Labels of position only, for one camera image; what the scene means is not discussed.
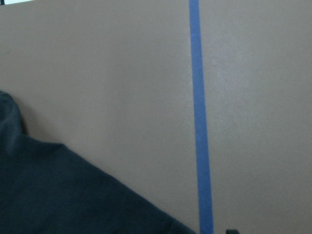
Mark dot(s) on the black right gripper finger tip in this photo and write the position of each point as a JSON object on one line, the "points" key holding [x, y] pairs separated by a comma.
{"points": [[231, 231]]}

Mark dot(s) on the black printed t-shirt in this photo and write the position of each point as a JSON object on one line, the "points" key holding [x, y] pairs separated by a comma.
{"points": [[45, 188]]}

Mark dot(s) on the blue tape grid lines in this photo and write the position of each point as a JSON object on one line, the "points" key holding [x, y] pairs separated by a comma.
{"points": [[206, 223]]}

